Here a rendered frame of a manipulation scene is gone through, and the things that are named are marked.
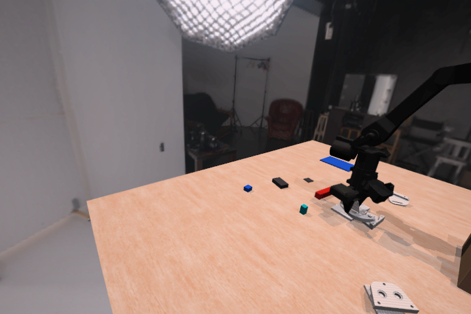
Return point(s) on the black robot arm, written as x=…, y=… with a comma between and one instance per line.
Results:
x=378, y=132

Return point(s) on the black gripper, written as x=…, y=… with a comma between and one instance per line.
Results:
x=349, y=194

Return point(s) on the blue flat rectangular plate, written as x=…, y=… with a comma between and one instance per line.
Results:
x=337, y=163

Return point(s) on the teal cube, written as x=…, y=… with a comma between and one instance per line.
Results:
x=303, y=209

